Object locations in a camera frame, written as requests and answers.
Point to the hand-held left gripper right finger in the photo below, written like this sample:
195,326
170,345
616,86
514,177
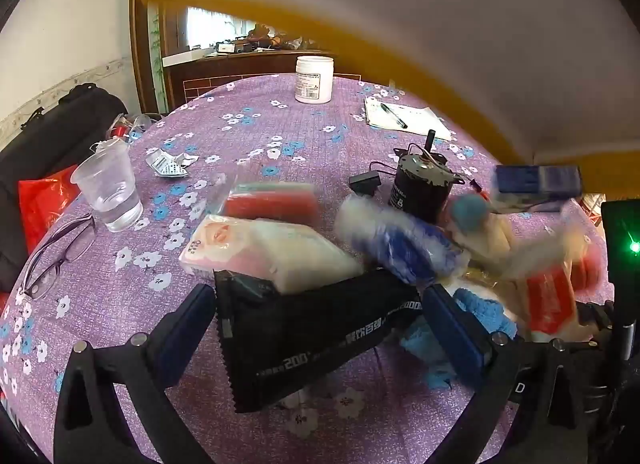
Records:
450,339

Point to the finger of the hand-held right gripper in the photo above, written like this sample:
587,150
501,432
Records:
592,315

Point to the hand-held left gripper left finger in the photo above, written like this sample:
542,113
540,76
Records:
192,329

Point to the blue fuzzy towel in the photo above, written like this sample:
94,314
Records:
470,324

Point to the red and white tissue pack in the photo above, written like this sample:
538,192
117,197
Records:
550,299

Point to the black wipes packet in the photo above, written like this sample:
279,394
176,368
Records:
300,339
245,286

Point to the blue tissue pack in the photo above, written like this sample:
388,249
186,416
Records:
400,249

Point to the pink tissue pack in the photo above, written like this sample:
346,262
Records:
260,249

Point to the bag of coloured tubes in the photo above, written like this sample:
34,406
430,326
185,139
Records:
275,201

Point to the yellow-edged white cardboard box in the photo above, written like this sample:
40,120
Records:
400,4

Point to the dark blue packet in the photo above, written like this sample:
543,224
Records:
535,179

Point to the blue fluffy cloth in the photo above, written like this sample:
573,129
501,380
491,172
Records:
470,211

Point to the dark-framed eyeglasses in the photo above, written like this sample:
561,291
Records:
62,260

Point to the black electric motor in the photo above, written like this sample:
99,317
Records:
417,189

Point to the clear plastic cup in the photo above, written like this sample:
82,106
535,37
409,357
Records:
107,189

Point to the crumpled foil wrapper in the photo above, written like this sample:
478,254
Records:
170,164

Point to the black power adapter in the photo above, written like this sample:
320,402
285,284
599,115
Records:
364,184

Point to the flat red plastic bag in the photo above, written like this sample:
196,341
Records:
42,204

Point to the purple floral tablecloth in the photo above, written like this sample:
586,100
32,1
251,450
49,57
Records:
225,134

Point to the clear plastic wrapper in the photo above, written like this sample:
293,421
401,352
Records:
132,127

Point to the white notepad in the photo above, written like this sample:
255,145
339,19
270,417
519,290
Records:
422,120

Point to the black pen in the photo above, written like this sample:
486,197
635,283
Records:
395,116

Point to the black carry bag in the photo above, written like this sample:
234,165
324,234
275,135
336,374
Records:
45,139

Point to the wooden sideboard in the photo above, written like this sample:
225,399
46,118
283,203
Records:
240,69

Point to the wooden glass partition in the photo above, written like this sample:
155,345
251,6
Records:
137,69

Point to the white plastic jar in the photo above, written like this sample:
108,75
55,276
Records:
313,79

